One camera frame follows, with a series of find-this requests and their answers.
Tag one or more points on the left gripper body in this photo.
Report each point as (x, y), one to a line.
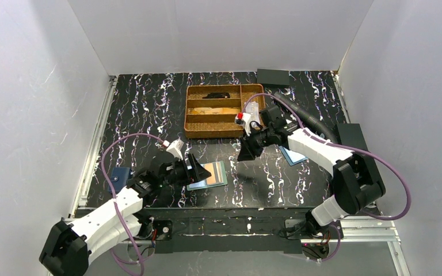
(188, 169)

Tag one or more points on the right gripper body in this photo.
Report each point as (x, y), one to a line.
(251, 141)

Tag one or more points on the green card holder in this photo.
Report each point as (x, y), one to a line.
(199, 188)

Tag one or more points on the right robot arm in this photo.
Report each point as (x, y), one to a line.
(354, 179)

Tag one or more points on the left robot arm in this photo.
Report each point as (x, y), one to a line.
(71, 247)

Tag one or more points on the bronze card in green holder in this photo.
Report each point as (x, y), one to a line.
(217, 173)

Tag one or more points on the silver VIP card lower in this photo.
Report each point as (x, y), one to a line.
(252, 108)

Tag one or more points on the dark blue card holder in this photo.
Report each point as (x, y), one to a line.
(119, 178)

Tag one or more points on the tan cards in tray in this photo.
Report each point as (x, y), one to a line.
(214, 111)

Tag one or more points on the black flat box rear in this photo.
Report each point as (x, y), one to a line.
(273, 77)

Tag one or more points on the woven brown organizer tray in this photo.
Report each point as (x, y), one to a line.
(218, 126)

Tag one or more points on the black object in tray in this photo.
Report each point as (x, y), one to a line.
(217, 95)

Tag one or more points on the black box right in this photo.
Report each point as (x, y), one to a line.
(350, 135)

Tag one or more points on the aluminium frame rail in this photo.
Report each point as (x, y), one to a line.
(264, 204)

